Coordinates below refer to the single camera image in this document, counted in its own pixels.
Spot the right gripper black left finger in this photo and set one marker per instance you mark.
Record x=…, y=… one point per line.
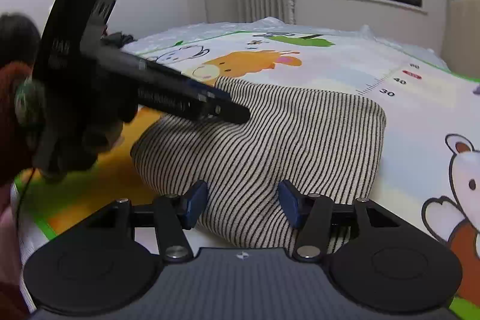
x=169, y=215

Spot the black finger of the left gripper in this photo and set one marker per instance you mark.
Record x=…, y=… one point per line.
x=219, y=104

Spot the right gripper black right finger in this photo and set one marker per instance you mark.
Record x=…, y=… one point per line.
x=318, y=218

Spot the beige striped knit garment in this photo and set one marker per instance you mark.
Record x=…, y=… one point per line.
x=323, y=142

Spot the pile of dark and red clothes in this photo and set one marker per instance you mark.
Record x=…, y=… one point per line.
x=117, y=39

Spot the operator left hand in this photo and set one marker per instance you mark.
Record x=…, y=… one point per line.
x=31, y=137

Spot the colourful cartoon animal play mat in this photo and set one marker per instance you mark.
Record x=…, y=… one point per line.
x=423, y=102

